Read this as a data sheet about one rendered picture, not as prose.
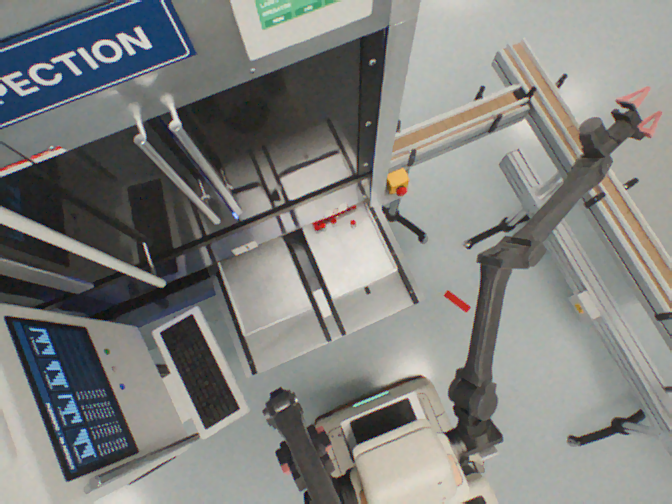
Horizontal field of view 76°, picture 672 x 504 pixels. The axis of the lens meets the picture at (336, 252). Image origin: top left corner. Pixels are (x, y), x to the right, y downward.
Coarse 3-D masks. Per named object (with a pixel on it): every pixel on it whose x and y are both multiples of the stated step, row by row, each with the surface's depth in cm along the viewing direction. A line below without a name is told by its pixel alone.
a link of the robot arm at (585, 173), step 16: (592, 160) 119; (576, 176) 118; (592, 176) 117; (560, 192) 116; (576, 192) 115; (544, 208) 114; (560, 208) 113; (528, 224) 112; (544, 224) 110; (512, 240) 113; (528, 240) 108; (544, 240) 112; (528, 256) 105
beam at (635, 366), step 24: (504, 168) 211; (528, 168) 203; (528, 192) 200; (552, 240) 197; (576, 240) 192; (576, 264) 189; (576, 288) 194; (600, 288) 186; (600, 312) 184; (600, 336) 191; (624, 336) 181; (624, 360) 182; (648, 360) 178; (648, 384) 176; (648, 408) 179
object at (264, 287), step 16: (272, 240) 162; (240, 256) 161; (256, 256) 161; (272, 256) 161; (288, 256) 161; (224, 272) 160; (240, 272) 160; (256, 272) 159; (272, 272) 159; (288, 272) 159; (240, 288) 158; (256, 288) 158; (272, 288) 158; (288, 288) 157; (240, 304) 157; (256, 304) 156; (272, 304) 156; (288, 304) 156; (304, 304) 156; (240, 320) 154; (256, 320) 155; (272, 320) 155
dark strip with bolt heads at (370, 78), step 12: (372, 36) 77; (372, 48) 80; (372, 60) 83; (372, 72) 86; (360, 84) 89; (372, 84) 90; (360, 96) 93; (372, 96) 94; (360, 108) 97; (372, 108) 99; (360, 120) 102; (372, 120) 104; (360, 132) 107; (372, 132) 110; (360, 144) 113; (372, 144) 116; (360, 156) 120; (360, 168) 127
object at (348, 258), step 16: (368, 208) 161; (368, 224) 163; (320, 240) 162; (336, 240) 161; (352, 240) 161; (368, 240) 161; (320, 256) 160; (336, 256) 160; (352, 256) 160; (368, 256) 159; (384, 256) 159; (336, 272) 158; (352, 272) 158; (368, 272) 158; (384, 272) 158; (336, 288) 157; (352, 288) 154
